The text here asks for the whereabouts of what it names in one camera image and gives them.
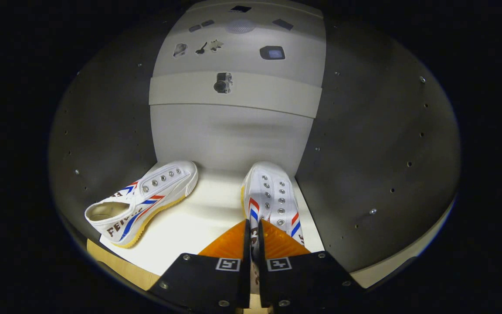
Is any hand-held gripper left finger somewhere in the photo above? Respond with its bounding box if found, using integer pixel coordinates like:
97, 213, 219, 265
147, 219, 251, 312

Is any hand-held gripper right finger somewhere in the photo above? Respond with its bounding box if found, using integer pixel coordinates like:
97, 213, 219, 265
258, 218, 365, 312

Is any white striped canvas shoe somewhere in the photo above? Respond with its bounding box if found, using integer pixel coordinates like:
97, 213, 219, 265
240, 161, 306, 295
85, 160, 199, 249

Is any grey shoe cabinet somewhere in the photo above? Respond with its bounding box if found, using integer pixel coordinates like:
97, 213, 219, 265
48, 0, 461, 290

